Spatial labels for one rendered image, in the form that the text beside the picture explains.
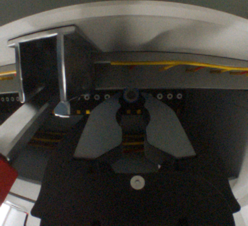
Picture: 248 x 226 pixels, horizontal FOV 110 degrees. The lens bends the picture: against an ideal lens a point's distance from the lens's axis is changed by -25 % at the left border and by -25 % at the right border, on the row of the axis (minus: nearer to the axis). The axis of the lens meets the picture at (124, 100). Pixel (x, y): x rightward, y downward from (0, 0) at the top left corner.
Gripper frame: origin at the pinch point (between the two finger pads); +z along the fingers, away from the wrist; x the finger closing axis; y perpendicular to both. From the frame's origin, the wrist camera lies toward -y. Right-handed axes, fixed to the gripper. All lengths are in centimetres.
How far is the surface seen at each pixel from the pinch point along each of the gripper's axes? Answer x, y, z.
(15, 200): -35.3, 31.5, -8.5
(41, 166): -17.4, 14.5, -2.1
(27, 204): -30.0, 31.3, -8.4
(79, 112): -10.3, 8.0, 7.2
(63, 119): -17.9, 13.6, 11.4
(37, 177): -16.2, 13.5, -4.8
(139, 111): 1.8, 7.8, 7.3
